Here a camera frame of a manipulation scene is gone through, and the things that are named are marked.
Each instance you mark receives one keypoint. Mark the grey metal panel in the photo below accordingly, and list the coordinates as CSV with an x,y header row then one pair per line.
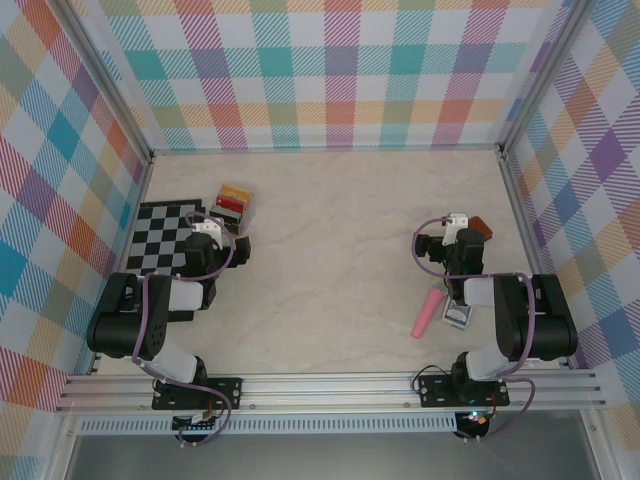
x,y
325,457

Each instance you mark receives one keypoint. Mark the black grey chessboard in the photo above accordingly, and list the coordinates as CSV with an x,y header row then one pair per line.
x,y
160,235

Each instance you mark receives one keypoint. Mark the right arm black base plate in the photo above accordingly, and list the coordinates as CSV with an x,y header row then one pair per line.
x,y
435,392

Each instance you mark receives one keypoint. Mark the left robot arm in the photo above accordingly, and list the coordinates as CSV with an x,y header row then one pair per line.
x,y
120,325

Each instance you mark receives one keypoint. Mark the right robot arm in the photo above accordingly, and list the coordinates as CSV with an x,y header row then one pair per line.
x,y
550,325

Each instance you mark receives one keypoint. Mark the aluminium mounting rail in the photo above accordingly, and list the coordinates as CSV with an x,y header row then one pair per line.
x,y
325,387

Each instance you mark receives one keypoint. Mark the red credit card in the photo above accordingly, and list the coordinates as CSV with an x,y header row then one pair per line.
x,y
231,203

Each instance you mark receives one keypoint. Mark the aluminium frame bar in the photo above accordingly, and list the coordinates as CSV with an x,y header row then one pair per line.
x,y
520,210
142,182
325,149

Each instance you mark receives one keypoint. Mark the aluminium frame post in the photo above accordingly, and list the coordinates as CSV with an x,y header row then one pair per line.
x,y
110,85
539,75

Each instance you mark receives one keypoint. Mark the white power adapter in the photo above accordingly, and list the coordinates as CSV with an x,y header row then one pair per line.
x,y
207,228

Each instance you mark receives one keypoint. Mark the clear acrylic card stand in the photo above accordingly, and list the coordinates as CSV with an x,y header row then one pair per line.
x,y
250,215

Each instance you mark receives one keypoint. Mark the black VIP credit card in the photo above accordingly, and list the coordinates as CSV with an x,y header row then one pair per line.
x,y
225,216

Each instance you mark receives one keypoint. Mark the blue playing card deck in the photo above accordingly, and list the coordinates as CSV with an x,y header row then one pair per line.
x,y
456,316

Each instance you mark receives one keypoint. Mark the brown leather card holder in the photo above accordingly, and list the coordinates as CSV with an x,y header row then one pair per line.
x,y
481,226

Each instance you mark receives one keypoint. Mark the small circuit board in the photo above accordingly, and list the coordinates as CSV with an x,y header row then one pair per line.
x,y
475,417
197,424

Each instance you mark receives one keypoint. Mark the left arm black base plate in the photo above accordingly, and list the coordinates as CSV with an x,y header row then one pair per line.
x,y
230,392

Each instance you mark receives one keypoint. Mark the pink toy microphone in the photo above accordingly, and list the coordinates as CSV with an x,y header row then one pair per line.
x,y
425,315

